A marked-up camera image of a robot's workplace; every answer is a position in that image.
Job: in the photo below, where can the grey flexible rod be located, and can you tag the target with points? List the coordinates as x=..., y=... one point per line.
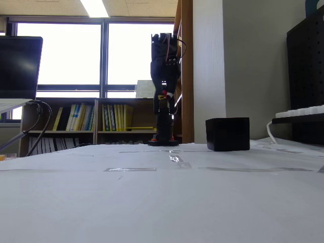
x=12, y=141

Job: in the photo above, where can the ceiling light panel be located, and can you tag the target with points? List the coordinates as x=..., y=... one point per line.
x=95, y=7

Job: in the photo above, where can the black open box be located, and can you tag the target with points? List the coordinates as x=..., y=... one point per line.
x=227, y=134

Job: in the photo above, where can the yellow binder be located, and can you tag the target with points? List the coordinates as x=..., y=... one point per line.
x=115, y=119
x=104, y=119
x=121, y=119
x=110, y=119

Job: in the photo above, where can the dark blue object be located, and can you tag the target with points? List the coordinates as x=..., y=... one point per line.
x=312, y=7

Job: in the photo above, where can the white paper table cover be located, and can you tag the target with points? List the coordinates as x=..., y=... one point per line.
x=162, y=197

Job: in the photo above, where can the clear tape strip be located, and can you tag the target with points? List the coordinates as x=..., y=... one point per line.
x=184, y=165
x=176, y=158
x=129, y=169
x=253, y=169

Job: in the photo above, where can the black book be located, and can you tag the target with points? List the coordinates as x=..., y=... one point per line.
x=65, y=120

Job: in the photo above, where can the clear plastic cup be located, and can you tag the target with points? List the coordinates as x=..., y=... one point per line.
x=10, y=156

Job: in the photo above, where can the black perforated pegboard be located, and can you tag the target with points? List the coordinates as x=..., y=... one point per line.
x=306, y=63

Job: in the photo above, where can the small orange object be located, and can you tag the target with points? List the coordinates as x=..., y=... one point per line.
x=2, y=157

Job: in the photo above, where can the yellow white book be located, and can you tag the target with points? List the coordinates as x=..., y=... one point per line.
x=71, y=117

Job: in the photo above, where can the black robot base orange screws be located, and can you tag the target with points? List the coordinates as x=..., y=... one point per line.
x=162, y=143

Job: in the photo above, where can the flat yellow folder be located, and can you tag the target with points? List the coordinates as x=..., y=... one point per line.
x=141, y=127

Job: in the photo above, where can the white power strip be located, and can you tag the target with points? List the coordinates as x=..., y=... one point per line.
x=298, y=112

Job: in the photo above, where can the dark laptop computer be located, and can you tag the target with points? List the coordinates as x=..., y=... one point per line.
x=17, y=68

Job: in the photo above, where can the teal white book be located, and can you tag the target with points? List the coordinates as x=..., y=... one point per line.
x=89, y=119

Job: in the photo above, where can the thin yellow book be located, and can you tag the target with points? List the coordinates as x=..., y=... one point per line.
x=58, y=119

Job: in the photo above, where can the white blue book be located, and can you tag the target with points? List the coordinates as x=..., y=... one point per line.
x=76, y=119

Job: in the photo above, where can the white paper sign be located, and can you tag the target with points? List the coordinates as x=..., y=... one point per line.
x=144, y=88

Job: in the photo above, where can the tall wooden bookshelf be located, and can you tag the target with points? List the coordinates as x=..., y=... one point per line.
x=186, y=63

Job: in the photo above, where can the dark window frame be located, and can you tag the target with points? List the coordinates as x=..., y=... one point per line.
x=104, y=58

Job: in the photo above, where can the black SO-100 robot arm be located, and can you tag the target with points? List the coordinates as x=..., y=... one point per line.
x=163, y=45

